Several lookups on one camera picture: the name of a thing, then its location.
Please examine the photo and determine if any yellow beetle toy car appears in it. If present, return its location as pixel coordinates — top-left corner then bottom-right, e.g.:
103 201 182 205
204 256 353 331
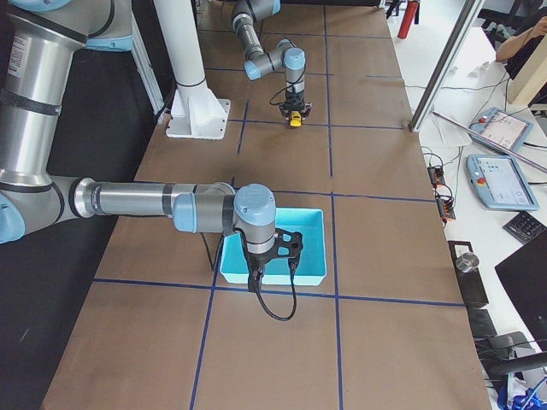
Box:
288 111 302 128

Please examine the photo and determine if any black keyboard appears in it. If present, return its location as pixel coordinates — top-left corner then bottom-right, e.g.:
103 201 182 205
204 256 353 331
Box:
503 211 546 244

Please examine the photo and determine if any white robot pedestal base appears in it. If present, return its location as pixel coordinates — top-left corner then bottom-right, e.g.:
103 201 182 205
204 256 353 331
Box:
154 0 231 140

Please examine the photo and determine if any black camera cable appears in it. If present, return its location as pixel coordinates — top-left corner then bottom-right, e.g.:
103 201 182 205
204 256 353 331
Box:
254 264 298 322

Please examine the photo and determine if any red cylinder bottle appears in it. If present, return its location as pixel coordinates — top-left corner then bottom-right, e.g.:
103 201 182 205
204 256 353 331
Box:
397 1 420 39

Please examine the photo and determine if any teach pendant tablet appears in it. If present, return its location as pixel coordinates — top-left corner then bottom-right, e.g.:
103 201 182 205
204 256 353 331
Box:
469 108 533 152
466 155 539 211

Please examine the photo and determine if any seated person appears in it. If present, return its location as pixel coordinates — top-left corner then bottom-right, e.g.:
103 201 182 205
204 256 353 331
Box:
496 15 546 79

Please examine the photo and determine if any teal plastic storage bin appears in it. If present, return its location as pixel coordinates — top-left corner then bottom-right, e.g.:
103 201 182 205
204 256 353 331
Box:
219 207 328 287

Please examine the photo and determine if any teach pendant tablet far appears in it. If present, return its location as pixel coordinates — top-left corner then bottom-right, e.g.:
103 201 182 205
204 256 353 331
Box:
469 108 533 152

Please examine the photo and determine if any small metal cup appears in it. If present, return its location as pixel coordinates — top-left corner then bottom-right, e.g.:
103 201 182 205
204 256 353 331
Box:
455 252 479 273

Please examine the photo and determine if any teach pendant tablet near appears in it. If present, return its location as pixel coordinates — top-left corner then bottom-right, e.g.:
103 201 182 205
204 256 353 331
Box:
466 155 539 211

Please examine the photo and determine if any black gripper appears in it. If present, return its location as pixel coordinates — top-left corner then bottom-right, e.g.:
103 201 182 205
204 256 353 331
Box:
279 91 312 126
245 251 274 294

